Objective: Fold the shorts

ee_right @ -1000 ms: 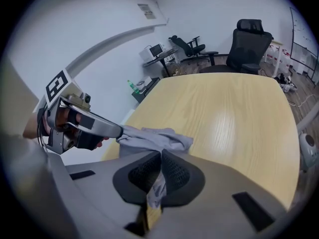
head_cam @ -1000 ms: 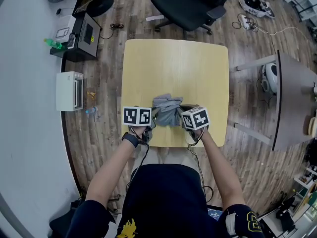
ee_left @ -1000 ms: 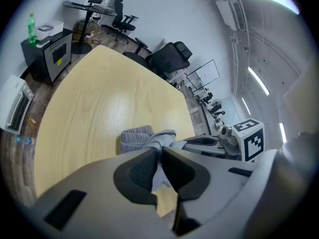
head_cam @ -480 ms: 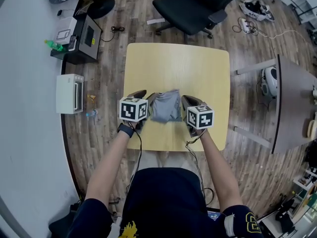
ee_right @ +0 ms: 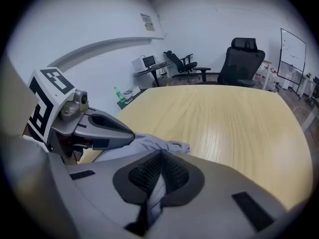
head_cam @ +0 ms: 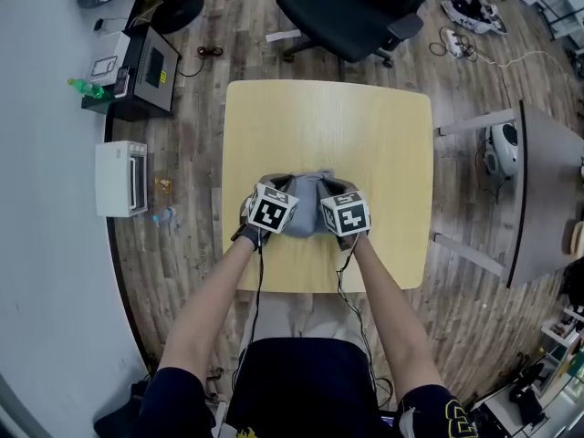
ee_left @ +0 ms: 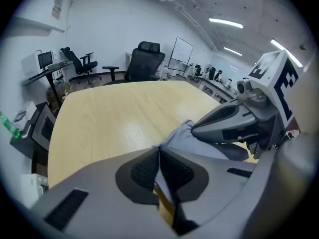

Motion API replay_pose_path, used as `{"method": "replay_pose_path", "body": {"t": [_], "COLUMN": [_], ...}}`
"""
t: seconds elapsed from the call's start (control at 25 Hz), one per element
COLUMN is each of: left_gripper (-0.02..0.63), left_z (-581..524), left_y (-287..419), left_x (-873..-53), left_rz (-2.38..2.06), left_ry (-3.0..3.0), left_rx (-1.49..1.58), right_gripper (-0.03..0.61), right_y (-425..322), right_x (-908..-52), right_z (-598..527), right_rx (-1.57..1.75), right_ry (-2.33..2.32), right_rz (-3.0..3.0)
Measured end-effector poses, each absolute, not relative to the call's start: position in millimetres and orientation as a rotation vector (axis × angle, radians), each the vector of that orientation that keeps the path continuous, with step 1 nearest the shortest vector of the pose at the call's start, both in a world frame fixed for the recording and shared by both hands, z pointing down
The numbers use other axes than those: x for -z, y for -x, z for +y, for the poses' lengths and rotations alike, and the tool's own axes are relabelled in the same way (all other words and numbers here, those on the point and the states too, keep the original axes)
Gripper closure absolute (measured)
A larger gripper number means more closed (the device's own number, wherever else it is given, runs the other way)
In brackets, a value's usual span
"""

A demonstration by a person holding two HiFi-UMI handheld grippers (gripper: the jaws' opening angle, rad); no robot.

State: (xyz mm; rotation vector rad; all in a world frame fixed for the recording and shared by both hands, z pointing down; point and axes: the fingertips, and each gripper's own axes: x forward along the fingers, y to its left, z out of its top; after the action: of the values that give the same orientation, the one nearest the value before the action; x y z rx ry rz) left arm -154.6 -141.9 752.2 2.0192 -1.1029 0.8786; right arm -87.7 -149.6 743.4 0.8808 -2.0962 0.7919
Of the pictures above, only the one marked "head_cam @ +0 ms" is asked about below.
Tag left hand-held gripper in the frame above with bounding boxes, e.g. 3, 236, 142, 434
239, 174, 300, 236

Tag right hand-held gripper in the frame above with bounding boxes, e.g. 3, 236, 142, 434
318, 176, 373, 251

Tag grey shorts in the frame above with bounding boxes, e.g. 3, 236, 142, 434
255, 169, 357, 239

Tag person's right forearm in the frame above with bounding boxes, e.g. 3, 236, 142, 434
353, 233, 444, 403

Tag person's left forearm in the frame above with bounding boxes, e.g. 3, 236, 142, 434
157, 239, 256, 376

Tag black wristwatch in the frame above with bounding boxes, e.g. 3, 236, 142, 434
230, 224, 260, 251

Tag yellow square table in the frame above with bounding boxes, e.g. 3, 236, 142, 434
222, 79, 433, 294

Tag person's beige trousers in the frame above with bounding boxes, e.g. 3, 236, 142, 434
239, 289, 369, 355

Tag white toaster oven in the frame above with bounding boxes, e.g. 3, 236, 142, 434
94, 140, 150, 218

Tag white rounded device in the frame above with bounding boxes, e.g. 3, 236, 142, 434
482, 122, 520, 177

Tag black box appliance with screen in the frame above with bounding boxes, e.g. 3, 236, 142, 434
122, 25, 182, 111

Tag black office chair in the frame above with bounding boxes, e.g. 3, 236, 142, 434
276, 0, 478, 68

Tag grey remote control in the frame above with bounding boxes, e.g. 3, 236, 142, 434
113, 66, 132, 99

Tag white power strip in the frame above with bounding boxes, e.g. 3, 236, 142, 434
440, 28, 466, 57

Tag black round table base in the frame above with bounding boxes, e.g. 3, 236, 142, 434
150, 0, 205, 35

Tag person's navy shirt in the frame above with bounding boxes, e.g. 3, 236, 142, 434
130, 338, 478, 438

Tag dark grey desk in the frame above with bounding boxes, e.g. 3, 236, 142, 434
433, 99, 584, 289

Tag green plastic bottle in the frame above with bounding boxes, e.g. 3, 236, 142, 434
67, 78, 105, 99

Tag white cardboard box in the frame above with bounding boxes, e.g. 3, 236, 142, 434
85, 30, 131, 89

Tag white and black bag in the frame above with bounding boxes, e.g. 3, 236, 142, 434
441, 0, 507, 36

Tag beige stacked rolls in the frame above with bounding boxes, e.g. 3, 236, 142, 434
568, 219, 584, 257

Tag black armchair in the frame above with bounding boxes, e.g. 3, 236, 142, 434
93, 379, 151, 438

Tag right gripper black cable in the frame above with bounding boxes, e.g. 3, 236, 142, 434
336, 244, 393, 405

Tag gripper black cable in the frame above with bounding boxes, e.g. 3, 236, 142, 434
336, 244, 393, 405
232, 237, 266, 391

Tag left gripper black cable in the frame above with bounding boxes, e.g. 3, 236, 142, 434
232, 237, 266, 391

